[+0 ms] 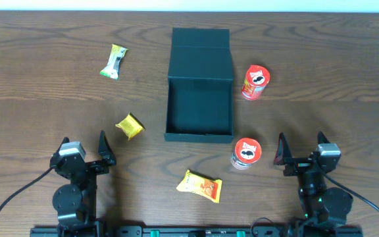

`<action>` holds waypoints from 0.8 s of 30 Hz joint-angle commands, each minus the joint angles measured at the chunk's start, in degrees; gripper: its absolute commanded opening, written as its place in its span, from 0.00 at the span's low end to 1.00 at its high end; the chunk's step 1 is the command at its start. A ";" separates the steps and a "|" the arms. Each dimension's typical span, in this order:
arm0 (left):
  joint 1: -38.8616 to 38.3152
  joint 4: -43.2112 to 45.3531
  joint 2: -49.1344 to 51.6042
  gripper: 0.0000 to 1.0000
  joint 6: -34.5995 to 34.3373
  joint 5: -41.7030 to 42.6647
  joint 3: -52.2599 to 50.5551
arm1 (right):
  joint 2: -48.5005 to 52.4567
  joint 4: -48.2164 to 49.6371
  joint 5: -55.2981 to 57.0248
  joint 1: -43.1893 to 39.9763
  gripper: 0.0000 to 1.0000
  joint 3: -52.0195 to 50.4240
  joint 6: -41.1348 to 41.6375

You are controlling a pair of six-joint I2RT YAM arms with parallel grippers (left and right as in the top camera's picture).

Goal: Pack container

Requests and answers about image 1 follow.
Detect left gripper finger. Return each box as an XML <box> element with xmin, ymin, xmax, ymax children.
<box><xmin>98</xmin><ymin>130</ymin><xmax>116</xmax><ymax>166</ymax></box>
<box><xmin>55</xmin><ymin>137</ymin><xmax>70</xmax><ymax>157</ymax></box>

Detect red Pringles can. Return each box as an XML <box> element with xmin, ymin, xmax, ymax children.
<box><xmin>241</xmin><ymin>65</ymin><xmax>270</xmax><ymax>101</ymax></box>
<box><xmin>230</xmin><ymin>138</ymin><xmax>262</xmax><ymax>170</ymax></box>

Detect green yellow snack bar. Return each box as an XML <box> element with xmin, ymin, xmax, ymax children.
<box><xmin>100</xmin><ymin>44</ymin><xmax>128</xmax><ymax>80</ymax></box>

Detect dark green box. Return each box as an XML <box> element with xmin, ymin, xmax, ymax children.
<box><xmin>164</xmin><ymin>28</ymin><xmax>234</xmax><ymax>144</ymax></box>

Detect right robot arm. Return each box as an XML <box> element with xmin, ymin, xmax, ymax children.
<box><xmin>273</xmin><ymin>132</ymin><xmax>353</xmax><ymax>236</ymax></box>

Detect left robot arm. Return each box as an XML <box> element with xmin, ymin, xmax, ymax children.
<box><xmin>50</xmin><ymin>130</ymin><xmax>116</xmax><ymax>236</ymax></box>

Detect small yellow snack packet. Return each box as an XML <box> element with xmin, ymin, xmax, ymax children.
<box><xmin>115</xmin><ymin>113</ymin><xmax>145</xmax><ymax>140</ymax></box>

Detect orange yellow snack bag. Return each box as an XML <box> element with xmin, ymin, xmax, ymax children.
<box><xmin>176</xmin><ymin>170</ymin><xmax>222</xmax><ymax>203</ymax></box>

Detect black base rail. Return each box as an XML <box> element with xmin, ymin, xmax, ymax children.
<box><xmin>30</xmin><ymin>224</ymin><xmax>364</xmax><ymax>237</ymax></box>

